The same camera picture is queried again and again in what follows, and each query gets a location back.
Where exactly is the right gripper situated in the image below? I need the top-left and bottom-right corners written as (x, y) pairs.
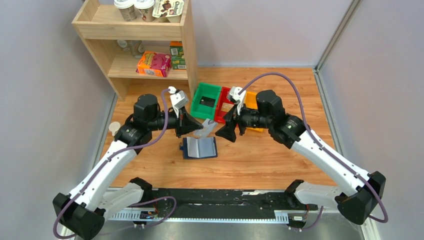
top-left (215, 100), bottom-right (272, 143)

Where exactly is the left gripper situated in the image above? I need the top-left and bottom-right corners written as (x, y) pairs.
top-left (147, 105), bottom-right (203, 138)

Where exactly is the white credit card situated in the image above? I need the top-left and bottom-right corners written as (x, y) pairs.
top-left (193, 118), bottom-right (218, 138)

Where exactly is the navy blue card holder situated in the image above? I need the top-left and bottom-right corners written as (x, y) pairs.
top-left (179, 137), bottom-right (218, 159)

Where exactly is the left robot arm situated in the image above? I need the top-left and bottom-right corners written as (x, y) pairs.
top-left (52, 88), bottom-right (203, 240)

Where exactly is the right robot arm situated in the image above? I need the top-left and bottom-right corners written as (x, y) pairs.
top-left (215, 87), bottom-right (386, 225)

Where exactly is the gold card in bin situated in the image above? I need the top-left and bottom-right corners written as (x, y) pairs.
top-left (220, 102), bottom-right (234, 115)

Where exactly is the black card in bin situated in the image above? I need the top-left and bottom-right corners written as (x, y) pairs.
top-left (199, 96), bottom-right (216, 108)

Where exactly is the green plastic bin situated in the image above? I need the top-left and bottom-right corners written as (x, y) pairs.
top-left (190, 82), bottom-right (222, 120)

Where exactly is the red plastic bin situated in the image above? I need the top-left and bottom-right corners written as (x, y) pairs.
top-left (214, 86), bottom-right (234, 123)

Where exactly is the yellow plastic bin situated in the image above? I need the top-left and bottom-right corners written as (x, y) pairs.
top-left (244, 91), bottom-right (264, 133)

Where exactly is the orange pink snack box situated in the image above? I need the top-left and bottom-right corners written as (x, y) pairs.
top-left (137, 50), bottom-right (172, 78)

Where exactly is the green liquid bottle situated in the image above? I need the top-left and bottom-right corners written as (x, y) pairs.
top-left (108, 121), bottom-right (122, 137)

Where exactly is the green juice carton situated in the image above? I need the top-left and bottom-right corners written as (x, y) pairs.
top-left (169, 41), bottom-right (187, 70)

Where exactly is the clear bottle on shelf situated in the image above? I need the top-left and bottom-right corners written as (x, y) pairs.
top-left (116, 39), bottom-right (145, 59)

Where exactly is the wooden shelf unit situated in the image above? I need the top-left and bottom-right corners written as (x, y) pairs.
top-left (72, 0), bottom-right (199, 101)

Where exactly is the chocolate pudding cup pack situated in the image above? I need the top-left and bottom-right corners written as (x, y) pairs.
top-left (152, 0), bottom-right (185, 23)

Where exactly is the white lidded cup right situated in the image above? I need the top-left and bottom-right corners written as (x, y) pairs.
top-left (134, 0), bottom-right (155, 22)

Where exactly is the white lidded cup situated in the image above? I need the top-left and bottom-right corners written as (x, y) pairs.
top-left (114, 0), bottom-right (137, 22)
top-left (134, 0), bottom-right (155, 22)

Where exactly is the white lidded cup left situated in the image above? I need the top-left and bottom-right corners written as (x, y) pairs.
top-left (114, 0), bottom-right (137, 22)

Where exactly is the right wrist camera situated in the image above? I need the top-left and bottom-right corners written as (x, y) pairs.
top-left (226, 86), bottom-right (247, 105)

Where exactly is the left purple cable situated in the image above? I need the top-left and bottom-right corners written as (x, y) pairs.
top-left (52, 88), bottom-right (178, 240)

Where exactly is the purple cable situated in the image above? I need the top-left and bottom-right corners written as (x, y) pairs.
top-left (240, 72), bottom-right (389, 232)
top-left (52, 88), bottom-right (178, 240)

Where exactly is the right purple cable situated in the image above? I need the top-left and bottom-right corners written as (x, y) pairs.
top-left (240, 72), bottom-right (389, 232)

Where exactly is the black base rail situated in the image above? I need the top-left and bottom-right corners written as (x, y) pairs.
top-left (141, 188), bottom-right (318, 219)

